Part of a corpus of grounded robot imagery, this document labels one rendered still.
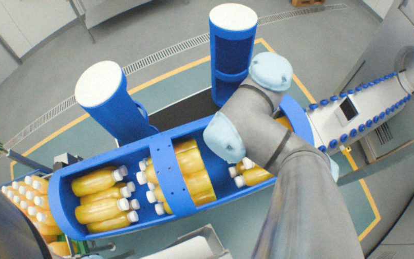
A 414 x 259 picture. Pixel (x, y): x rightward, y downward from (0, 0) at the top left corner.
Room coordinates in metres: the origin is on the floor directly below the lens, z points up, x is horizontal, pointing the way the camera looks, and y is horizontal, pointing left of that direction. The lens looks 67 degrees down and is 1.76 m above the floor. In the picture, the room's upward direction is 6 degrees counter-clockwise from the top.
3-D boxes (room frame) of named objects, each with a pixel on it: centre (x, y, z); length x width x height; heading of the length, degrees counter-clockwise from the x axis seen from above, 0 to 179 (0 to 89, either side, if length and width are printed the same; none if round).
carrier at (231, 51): (1.01, -0.22, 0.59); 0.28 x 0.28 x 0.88
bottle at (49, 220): (-0.03, 0.73, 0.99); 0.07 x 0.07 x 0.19
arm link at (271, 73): (0.21, -0.12, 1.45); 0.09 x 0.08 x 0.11; 138
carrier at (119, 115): (0.63, 0.52, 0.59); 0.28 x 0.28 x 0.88
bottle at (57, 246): (-0.17, 0.70, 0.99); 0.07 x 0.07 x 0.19
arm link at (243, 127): (0.13, -0.06, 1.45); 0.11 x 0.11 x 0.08; 48
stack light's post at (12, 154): (0.27, 1.08, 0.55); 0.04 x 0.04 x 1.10; 15
